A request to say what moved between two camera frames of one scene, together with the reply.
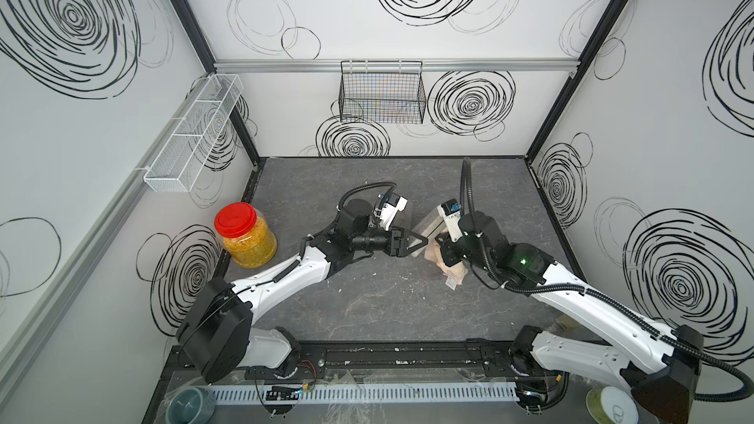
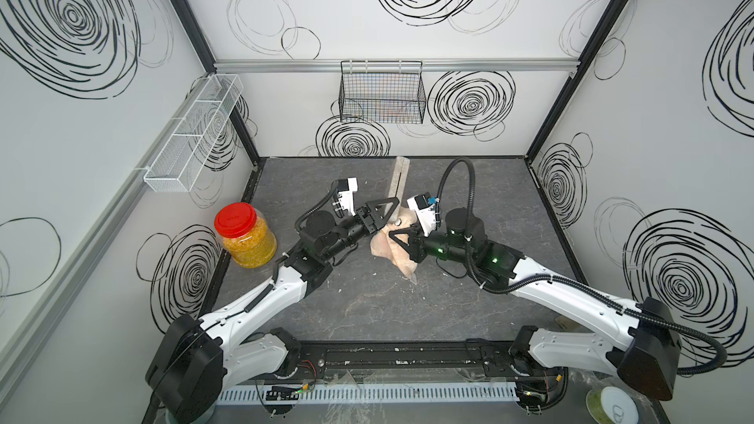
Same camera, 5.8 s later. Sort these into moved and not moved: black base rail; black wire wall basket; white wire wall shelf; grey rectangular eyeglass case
Moved: grey rectangular eyeglass case
Not moved: black base rail; white wire wall shelf; black wire wall basket
